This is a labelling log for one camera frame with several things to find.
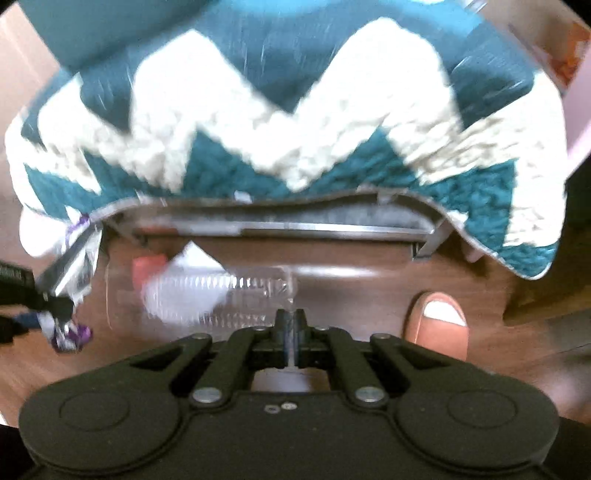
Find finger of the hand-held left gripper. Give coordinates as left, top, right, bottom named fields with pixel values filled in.
left=0, top=261, right=75, bottom=325
left=0, top=314, right=32, bottom=345

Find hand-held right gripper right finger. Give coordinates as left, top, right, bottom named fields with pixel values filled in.
left=292, top=308, right=457, bottom=409

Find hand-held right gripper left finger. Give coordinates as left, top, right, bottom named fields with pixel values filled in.
left=130, top=308, right=291, bottom=409

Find silver purple wrapper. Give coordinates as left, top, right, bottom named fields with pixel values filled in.
left=39, top=215, right=105, bottom=354

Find clear plastic bottle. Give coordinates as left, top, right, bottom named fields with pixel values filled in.
left=106, top=263, right=298, bottom=329

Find white paper piece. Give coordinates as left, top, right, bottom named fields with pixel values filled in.
left=164, top=240, right=234, bottom=280

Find brown open-toe slipper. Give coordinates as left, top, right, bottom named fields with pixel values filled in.
left=403, top=291, right=471, bottom=363

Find person's white-socked foot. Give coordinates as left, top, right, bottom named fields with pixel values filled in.
left=422, top=299, right=466, bottom=325

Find teal and cream zigzag blanket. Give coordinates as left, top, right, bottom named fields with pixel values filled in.
left=4, top=0, right=568, bottom=281

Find metal bed frame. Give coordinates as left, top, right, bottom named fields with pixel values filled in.
left=99, top=194, right=451, bottom=265

